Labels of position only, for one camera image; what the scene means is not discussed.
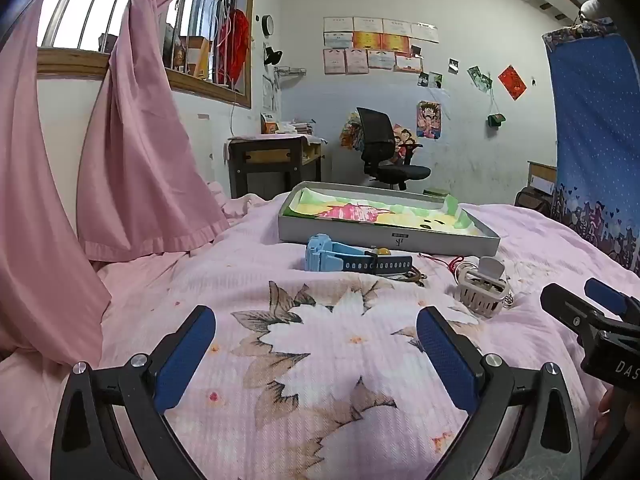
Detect pink curtain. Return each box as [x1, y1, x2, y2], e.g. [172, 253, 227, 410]
[77, 0, 233, 263]
[0, 0, 113, 368]

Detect person's right hand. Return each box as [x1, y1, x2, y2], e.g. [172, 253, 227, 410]
[593, 388, 621, 455]

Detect stack of books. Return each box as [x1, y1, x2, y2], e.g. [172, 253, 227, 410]
[277, 120, 316, 136]

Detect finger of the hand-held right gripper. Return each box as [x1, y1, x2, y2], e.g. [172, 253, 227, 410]
[584, 278, 640, 323]
[540, 283, 603, 343]

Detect red hanging garment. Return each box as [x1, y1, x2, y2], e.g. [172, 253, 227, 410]
[216, 8, 250, 86]

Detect orange cardboard box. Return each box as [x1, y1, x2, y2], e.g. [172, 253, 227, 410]
[187, 36, 211, 78]

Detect cartoon wall poster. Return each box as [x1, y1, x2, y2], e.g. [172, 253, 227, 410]
[416, 101, 443, 139]

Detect black office chair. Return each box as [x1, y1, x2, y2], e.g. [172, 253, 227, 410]
[356, 107, 432, 192]

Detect pencil sketch sheets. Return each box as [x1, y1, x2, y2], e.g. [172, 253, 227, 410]
[262, 75, 281, 111]

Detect group of wall certificates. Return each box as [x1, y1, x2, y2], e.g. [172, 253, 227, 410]
[322, 16, 440, 76]

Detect wooden desk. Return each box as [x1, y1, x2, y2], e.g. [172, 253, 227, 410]
[227, 132, 328, 200]

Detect colourful drawing paper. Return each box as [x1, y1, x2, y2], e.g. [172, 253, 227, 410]
[286, 187, 485, 237]

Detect blue printed curtain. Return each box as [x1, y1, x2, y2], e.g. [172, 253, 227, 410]
[541, 22, 640, 278]

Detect cartoon family poster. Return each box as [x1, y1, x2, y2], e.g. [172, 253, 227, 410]
[392, 124, 418, 167]

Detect green wall photo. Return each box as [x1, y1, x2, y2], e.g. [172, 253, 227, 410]
[467, 66, 493, 92]

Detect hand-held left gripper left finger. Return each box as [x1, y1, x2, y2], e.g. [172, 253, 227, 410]
[50, 305, 217, 480]

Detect brown cord necklace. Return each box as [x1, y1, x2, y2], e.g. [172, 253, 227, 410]
[387, 269, 428, 287]

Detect dark bag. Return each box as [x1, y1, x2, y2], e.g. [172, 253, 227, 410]
[515, 187, 551, 218]

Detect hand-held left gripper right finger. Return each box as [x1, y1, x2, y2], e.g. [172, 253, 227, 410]
[416, 306, 583, 480]

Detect pink floral blanket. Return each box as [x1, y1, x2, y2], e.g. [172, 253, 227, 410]
[0, 185, 640, 480]

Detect blue watch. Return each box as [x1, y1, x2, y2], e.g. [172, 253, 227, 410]
[304, 234, 414, 276]

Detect colourful patterned bag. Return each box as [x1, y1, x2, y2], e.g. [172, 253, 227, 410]
[341, 112, 365, 151]

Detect red diamond paper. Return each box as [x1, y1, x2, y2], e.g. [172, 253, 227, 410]
[498, 65, 527, 102]

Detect barred window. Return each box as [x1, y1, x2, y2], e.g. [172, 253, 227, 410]
[37, 0, 253, 109]

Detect red string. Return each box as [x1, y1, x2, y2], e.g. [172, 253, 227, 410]
[417, 255, 466, 273]

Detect grey shallow box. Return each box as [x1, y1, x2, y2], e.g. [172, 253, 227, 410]
[278, 181, 501, 258]

